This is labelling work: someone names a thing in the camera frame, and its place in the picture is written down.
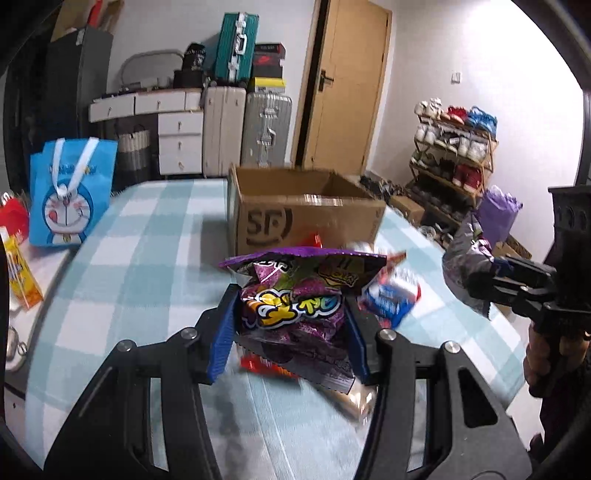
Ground silver foil snack bag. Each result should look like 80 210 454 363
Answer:
442 212 493 318

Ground purple snack bag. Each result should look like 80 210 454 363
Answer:
219 247 387 393

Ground red chips snack bag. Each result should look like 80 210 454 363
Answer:
239 352 298 380

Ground person's right hand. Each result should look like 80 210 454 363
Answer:
523 322 559 399

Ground purple gift bag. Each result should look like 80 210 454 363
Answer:
476 185 523 247

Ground blue white red snack pack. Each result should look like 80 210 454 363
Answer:
360 266 422 329

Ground small cardboard box on floor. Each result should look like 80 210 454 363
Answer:
390 196 425 226

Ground checkered blue tablecloth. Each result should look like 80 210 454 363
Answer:
24 180 525 479

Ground wooden shoe rack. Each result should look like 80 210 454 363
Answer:
407 98 498 231

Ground SF cardboard box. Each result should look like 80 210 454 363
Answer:
226 166 386 256

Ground woven laundry basket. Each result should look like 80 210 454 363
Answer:
113 124 151 189

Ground yellow snack box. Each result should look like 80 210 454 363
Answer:
1 227 43 310

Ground silver suitcase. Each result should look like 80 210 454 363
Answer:
240 92 293 168

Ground blue Doraemon tote bag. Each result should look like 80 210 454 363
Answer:
29 137 118 247

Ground white drawer desk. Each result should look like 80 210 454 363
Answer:
88 88 204 176

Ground beige suitcase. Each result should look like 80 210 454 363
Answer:
202 87 246 177

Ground wooden door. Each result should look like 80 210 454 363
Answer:
290 1 396 175

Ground stacked shoe boxes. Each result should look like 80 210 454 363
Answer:
249 43 287 94

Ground teal suitcase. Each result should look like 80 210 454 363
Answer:
213 12 259 84

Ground black refrigerator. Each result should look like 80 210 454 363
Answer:
41 27 113 142

